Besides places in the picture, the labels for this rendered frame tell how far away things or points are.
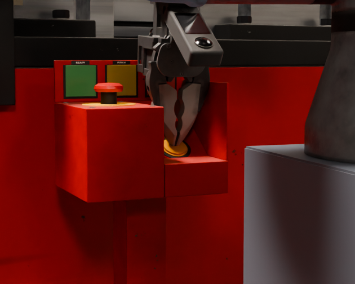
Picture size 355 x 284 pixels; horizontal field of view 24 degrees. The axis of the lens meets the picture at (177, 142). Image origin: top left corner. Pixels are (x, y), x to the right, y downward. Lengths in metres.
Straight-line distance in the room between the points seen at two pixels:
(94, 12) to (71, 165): 0.39
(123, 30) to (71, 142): 0.66
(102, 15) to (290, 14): 0.41
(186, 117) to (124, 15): 0.62
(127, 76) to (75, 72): 0.08
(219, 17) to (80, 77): 0.43
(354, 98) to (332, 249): 0.10
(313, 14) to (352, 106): 1.14
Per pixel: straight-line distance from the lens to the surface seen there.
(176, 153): 1.14
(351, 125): 0.54
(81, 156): 1.06
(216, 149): 1.14
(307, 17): 1.67
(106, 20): 1.43
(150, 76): 1.11
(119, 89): 1.10
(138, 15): 1.75
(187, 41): 1.06
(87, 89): 1.19
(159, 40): 1.12
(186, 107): 1.14
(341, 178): 0.51
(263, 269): 0.62
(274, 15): 1.62
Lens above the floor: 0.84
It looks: 6 degrees down
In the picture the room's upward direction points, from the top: straight up
